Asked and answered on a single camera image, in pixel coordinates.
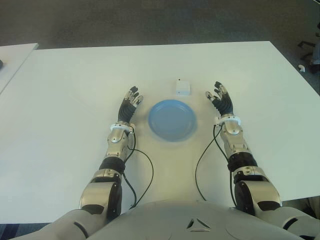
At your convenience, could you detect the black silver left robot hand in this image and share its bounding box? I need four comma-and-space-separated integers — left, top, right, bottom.
116, 85, 144, 125

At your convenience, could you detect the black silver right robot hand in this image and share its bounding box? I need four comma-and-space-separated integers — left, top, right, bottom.
205, 80, 236, 118

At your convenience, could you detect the white square charger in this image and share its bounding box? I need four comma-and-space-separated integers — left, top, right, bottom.
174, 78, 192, 97

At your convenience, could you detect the blue round plate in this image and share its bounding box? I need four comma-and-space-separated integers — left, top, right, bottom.
147, 99, 198, 143

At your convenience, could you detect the black office chair base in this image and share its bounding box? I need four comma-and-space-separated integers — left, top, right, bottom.
297, 39, 320, 73

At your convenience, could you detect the grey robot torso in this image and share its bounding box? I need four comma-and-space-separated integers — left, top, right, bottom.
0, 198, 320, 240

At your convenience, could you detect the white side table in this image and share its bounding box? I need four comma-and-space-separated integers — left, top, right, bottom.
0, 42, 40, 96

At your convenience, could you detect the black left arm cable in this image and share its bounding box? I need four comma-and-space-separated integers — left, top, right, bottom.
121, 129, 155, 210

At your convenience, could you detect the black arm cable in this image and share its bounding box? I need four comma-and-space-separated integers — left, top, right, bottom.
121, 129, 155, 210
194, 123, 237, 208

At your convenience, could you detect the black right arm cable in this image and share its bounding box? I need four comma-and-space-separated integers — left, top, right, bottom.
194, 123, 237, 208

